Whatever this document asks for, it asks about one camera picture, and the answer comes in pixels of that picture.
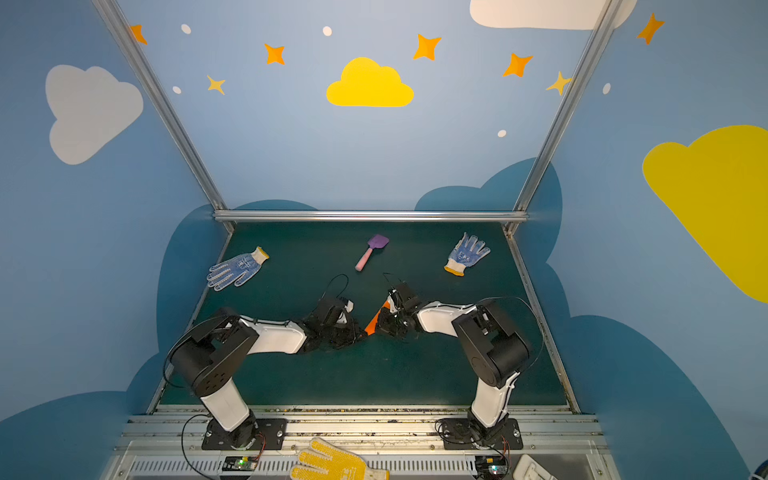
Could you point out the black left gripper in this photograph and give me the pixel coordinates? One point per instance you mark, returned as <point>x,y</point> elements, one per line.
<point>339,327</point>

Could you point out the orange square paper sheet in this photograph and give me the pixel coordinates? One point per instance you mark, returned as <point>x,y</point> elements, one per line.
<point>383,313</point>

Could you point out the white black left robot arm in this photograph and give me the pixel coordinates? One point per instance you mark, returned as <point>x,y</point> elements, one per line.
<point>208,356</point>

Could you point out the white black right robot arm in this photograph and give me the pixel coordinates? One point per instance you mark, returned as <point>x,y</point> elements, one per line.
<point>495,349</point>

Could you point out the purple pink toy spatula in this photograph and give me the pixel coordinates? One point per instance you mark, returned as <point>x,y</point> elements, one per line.
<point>376,242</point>

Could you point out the blue dotted glove left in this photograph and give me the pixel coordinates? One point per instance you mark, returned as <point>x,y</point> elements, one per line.
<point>236,271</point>

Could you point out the blue dotted glove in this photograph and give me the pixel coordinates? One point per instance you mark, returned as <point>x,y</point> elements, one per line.
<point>236,271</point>
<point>468,251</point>

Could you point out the blue dotted glove right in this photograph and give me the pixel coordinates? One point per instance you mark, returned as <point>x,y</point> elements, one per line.
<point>468,251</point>

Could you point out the yellow dotted glove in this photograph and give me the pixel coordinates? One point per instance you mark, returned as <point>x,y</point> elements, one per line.
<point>324,461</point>

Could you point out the left green circuit board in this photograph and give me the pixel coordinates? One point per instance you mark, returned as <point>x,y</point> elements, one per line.
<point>240,463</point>

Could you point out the green circuit board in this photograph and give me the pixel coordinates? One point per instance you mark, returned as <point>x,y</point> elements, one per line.
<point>240,463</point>
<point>490,468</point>

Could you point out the right green circuit board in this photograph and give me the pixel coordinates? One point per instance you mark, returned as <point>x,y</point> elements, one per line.
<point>490,468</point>

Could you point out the white object bottom right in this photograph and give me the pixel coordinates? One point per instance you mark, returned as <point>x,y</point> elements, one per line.
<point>528,468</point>

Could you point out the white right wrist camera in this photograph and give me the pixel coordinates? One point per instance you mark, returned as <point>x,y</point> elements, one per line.
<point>393,302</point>

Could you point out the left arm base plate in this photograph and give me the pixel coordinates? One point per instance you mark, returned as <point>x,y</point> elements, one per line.
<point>252,434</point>

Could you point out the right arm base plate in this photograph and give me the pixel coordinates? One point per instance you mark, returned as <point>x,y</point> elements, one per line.
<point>470,434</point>

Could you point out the left aluminium frame post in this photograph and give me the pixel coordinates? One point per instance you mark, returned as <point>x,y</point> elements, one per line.
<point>116,23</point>

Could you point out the aluminium frame post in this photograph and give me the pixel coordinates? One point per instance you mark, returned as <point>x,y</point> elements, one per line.
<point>116,23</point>
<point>595,46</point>

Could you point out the aluminium front rail base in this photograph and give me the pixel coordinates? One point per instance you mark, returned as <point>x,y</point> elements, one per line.
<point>399,438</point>

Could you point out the right aluminium frame post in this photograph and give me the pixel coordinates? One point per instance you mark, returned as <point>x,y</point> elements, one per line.
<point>595,46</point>

